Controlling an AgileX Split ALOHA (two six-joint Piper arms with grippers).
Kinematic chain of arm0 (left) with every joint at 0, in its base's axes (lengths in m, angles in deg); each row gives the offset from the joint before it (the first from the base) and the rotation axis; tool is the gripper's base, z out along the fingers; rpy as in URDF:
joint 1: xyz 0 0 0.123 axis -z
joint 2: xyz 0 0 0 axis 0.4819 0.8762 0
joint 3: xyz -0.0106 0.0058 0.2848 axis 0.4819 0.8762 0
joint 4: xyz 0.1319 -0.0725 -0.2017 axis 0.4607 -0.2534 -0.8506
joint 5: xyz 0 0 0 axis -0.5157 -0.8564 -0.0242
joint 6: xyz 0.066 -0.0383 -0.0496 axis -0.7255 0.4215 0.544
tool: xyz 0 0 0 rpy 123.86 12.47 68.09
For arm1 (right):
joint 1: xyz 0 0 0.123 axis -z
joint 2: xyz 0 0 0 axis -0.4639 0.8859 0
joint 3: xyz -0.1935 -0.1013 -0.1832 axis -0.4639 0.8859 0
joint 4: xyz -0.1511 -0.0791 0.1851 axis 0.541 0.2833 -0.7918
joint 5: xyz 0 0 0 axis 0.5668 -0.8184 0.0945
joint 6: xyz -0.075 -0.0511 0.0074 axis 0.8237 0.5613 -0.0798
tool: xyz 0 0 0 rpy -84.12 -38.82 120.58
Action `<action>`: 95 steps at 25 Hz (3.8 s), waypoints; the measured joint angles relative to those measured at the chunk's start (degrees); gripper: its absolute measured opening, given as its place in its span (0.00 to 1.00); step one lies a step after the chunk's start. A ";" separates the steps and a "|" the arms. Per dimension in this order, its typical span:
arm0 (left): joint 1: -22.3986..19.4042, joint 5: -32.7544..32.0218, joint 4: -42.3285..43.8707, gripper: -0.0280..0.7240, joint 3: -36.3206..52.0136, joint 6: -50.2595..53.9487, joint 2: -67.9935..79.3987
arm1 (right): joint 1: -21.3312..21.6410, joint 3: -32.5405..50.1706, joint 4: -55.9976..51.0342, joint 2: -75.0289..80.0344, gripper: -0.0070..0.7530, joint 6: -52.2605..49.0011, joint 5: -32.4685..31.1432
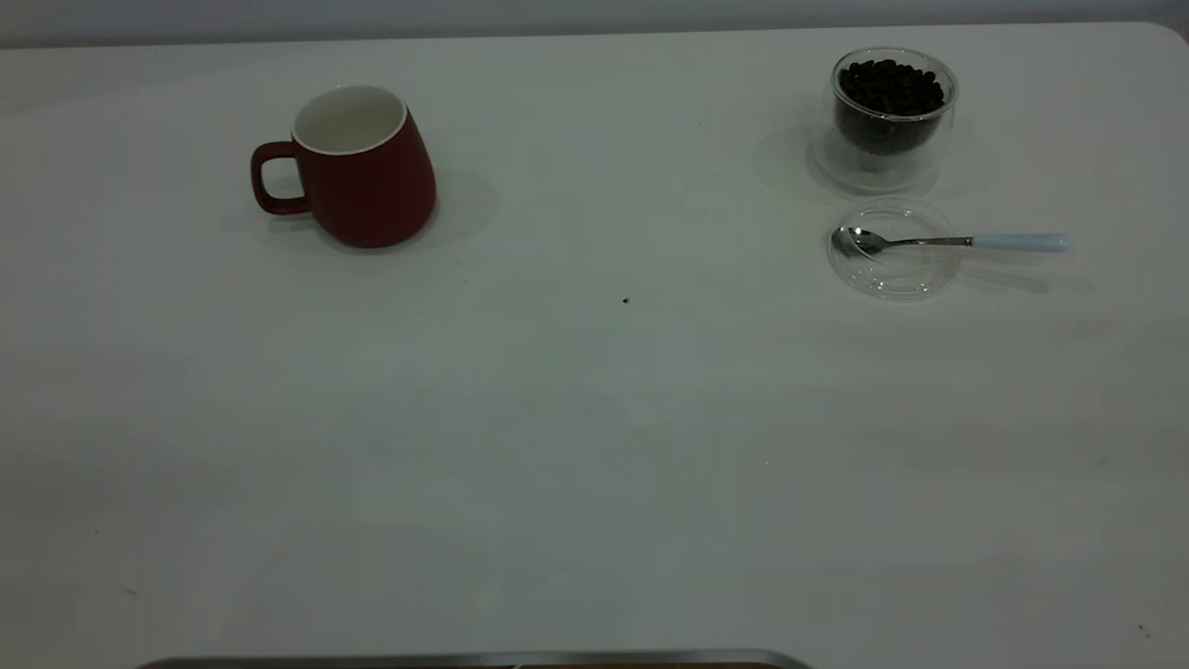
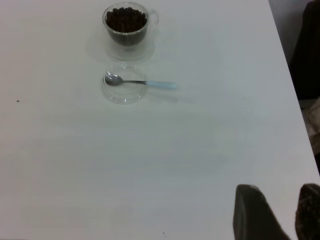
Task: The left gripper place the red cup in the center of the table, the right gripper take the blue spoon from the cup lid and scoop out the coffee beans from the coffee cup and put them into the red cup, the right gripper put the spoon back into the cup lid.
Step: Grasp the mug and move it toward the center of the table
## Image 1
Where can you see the red ceramic mug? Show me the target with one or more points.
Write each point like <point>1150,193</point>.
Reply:
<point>372,195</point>

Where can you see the dark coffee beans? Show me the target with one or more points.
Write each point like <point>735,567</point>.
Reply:
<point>890,93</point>

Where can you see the clear round glass lid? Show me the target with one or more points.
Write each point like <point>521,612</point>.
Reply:
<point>906,277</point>

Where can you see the clear double-wall glass cup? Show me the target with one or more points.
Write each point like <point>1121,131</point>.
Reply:
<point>881,167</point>

